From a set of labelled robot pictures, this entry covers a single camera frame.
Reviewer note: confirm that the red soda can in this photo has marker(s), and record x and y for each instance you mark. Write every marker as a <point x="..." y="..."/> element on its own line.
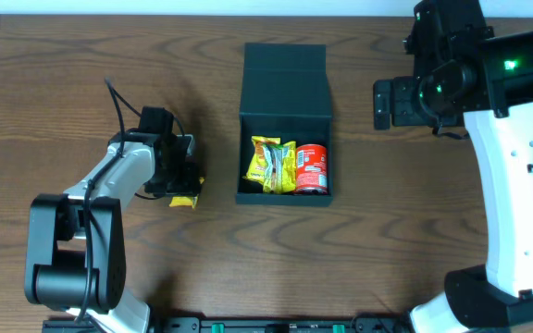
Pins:
<point x="312" y="169"/>

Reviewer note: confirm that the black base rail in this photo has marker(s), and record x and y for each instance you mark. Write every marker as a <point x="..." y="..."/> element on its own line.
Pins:
<point x="229" y="325"/>

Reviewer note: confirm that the orange yellow snack packet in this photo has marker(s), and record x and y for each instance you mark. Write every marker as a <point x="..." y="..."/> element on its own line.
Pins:
<point x="257" y="167"/>

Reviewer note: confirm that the small yellow snack packet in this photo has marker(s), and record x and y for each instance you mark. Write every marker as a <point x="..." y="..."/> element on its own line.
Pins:
<point x="184" y="201"/>

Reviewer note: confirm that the black gift box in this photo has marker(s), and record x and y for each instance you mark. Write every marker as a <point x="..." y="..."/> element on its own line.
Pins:
<point x="286" y="95"/>

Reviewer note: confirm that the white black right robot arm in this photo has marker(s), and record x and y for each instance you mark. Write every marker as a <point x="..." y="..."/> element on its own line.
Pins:
<point x="498" y="120"/>

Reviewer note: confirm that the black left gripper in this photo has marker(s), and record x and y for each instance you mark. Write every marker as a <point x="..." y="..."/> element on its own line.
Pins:
<point x="183" y="176"/>

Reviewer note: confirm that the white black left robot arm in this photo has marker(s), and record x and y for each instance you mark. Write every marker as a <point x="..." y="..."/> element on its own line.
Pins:
<point x="76" y="258"/>

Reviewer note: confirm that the yellow snack bar wrapper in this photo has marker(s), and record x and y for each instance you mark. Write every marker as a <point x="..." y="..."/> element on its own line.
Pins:
<point x="289" y="167"/>

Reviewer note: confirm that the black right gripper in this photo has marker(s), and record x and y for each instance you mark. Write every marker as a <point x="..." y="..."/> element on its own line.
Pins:
<point x="382" y="104"/>

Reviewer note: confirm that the green yellow snack bar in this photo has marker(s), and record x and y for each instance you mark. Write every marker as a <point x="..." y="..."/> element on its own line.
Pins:
<point x="273" y="154"/>

